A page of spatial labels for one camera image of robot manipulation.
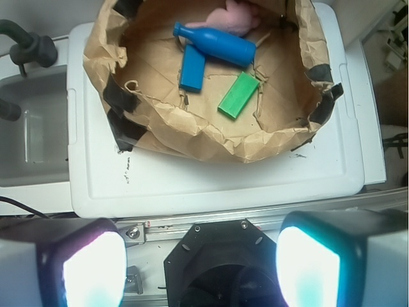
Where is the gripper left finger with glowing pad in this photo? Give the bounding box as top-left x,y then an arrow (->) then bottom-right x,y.
1,218 -> 127,306

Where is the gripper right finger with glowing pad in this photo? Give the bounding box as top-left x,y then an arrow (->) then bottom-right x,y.
275,209 -> 408,306

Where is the dark grey toy faucet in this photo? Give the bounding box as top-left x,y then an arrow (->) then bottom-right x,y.
1,19 -> 58,77

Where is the black cable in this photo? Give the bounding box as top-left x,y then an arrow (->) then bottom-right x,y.
0,196 -> 52,219

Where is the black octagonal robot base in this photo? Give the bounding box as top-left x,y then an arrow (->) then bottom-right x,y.
164,219 -> 285,306

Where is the pink plush toy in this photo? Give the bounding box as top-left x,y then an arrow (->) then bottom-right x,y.
185,1 -> 261,37

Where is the crumpled brown paper bag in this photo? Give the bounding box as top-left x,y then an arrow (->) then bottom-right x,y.
84,1 -> 343,163

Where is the blue plastic bottle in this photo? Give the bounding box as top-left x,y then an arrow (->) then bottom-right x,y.
173,22 -> 256,67

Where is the green rectangular block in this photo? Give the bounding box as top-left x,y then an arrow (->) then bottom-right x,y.
217,72 -> 259,120

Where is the aluminium frame rail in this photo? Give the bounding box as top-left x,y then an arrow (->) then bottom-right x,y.
116,187 -> 409,247

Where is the blue rectangular block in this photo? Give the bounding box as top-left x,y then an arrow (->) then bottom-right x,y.
179,44 -> 206,93

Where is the wooden stick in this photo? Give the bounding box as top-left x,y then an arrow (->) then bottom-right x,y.
255,32 -> 271,48

